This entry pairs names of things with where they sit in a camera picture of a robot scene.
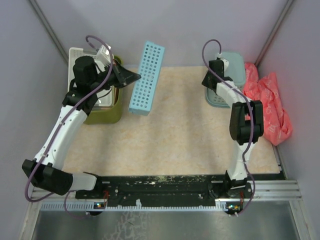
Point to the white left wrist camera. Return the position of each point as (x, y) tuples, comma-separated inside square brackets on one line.
[(103, 55)]

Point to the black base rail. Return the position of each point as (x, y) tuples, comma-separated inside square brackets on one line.
[(163, 190)]

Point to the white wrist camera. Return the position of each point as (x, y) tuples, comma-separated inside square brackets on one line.
[(103, 55), (226, 63)]

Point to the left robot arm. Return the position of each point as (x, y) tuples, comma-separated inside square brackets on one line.
[(44, 171)]

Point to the olive green tub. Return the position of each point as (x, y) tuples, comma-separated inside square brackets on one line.
[(106, 102)]

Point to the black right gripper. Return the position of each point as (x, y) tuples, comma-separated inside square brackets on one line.
[(204, 82)]

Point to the pale green perforated basket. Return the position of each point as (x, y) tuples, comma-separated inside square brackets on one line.
[(236, 71)]

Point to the aluminium frame rail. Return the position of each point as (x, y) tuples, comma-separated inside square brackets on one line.
[(276, 190)]

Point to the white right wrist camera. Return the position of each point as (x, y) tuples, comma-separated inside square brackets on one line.
[(226, 63)]

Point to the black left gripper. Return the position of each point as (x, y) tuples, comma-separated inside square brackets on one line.
[(124, 77)]

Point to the light blue perforated bin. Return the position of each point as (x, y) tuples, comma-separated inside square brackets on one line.
[(149, 69)]

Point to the red plastic bag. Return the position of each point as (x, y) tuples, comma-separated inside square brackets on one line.
[(276, 121)]

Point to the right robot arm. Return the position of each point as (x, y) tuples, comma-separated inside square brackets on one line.
[(246, 124)]

